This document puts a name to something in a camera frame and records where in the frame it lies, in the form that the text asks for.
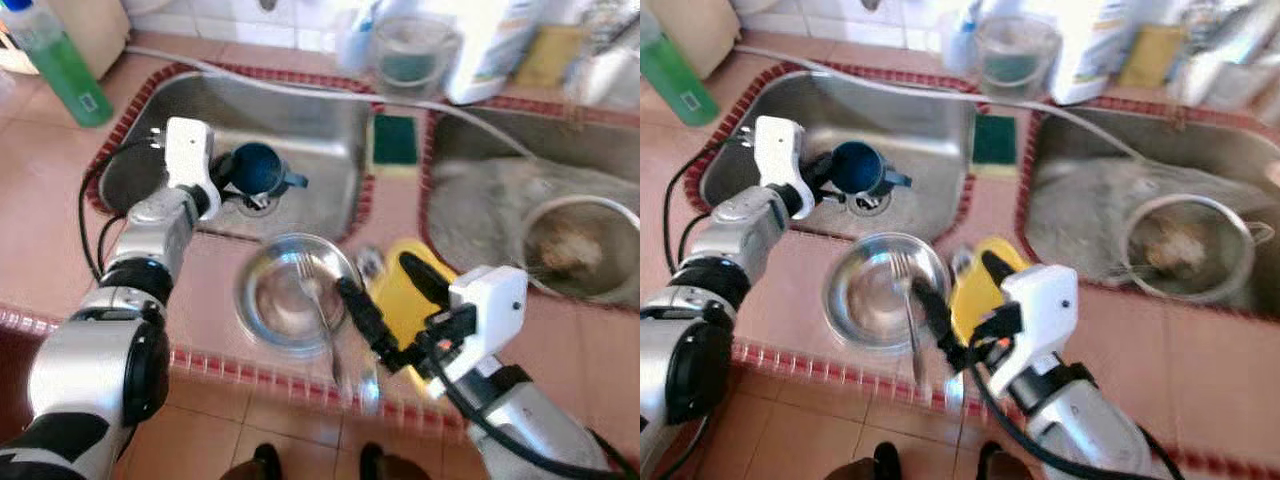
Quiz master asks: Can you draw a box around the steel bowl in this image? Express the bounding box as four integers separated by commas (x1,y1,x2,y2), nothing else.
235,233,363,359
822,233,951,356

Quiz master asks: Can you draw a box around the grey plastic bag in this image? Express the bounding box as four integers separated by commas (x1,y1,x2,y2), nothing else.
1025,155,1201,271
430,155,601,266

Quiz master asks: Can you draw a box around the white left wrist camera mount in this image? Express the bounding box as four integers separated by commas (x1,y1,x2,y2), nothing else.
163,117,223,221
752,115,816,221

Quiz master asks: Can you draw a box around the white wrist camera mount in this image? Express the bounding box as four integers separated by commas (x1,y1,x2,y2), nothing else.
985,265,1079,396
163,117,223,221
432,265,529,386
752,115,816,221

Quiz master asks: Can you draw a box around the steel sink basin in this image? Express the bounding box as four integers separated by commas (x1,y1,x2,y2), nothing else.
420,100,641,311
700,68,976,246
1015,100,1280,321
98,70,373,246

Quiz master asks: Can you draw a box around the translucent toothbrush cup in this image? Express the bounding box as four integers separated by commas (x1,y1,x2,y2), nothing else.
940,10,986,71
335,10,379,71

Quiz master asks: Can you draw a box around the white printed package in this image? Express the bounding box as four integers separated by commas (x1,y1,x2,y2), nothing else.
1165,0,1280,111
565,0,641,111

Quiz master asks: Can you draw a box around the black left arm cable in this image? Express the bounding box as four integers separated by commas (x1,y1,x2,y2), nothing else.
663,135,761,276
78,140,166,281

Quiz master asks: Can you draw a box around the black robot left foot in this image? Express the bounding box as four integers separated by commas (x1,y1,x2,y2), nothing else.
220,443,284,480
825,443,901,480

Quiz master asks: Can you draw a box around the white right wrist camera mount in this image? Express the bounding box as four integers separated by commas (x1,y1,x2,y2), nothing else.
985,265,1079,396
432,265,529,386

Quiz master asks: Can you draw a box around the dark blue cup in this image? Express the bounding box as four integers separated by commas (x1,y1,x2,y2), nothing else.
822,140,913,198
212,142,309,201

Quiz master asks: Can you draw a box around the steel fork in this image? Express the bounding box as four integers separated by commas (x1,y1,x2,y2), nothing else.
890,252,931,386
297,252,346,386

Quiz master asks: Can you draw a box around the yellow green sponge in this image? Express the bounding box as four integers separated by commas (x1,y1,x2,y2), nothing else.
972,113,1019,179
372,113,421,179

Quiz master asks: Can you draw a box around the green dish soap bottle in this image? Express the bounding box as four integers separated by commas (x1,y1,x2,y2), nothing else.
0,0,114,128
640,10,721,128

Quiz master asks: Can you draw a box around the clear plastic tub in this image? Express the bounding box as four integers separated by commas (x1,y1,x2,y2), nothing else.
372,15,456,91
975,15,1061,96

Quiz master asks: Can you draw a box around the black robot foot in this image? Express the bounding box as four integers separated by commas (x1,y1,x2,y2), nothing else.
220,443,284,480
825,443,901,480
358,443,431,480
975,443,1046,480

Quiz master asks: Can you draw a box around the black robot right foot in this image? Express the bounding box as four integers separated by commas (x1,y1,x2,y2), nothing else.
358,443,431,480
975,443,1046,480

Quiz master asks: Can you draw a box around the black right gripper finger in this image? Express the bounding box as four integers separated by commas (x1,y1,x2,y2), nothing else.
913,277,976,369
336,277,409,369
398,250,459,313
981,250,1029,301

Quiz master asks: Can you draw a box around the steel pot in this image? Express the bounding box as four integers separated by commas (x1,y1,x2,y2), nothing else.
518,195,641,301
1118,193,1276,304

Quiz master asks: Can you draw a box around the yellow plastic bowl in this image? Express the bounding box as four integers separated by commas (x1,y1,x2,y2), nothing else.
948,237,1031,346
368,238,471,393

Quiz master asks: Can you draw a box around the white detergent bottle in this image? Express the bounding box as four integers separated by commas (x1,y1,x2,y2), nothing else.
445,0,546,106
1050,0,1141,106

